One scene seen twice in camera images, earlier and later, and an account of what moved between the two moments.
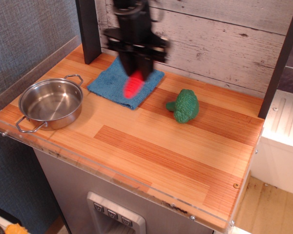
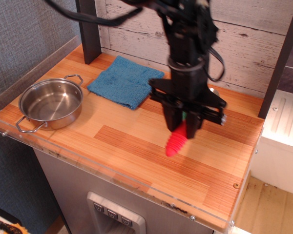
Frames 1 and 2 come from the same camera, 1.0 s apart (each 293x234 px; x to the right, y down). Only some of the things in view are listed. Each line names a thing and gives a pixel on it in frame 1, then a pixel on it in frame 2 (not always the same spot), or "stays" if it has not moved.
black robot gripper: [135, 34] → [188, 87]
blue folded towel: [109, 81] stays
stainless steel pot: [56, 102] stays
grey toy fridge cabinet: [91, 203] stays
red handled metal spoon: [134, 85] → [179, 135]
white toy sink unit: [279, 159] stays
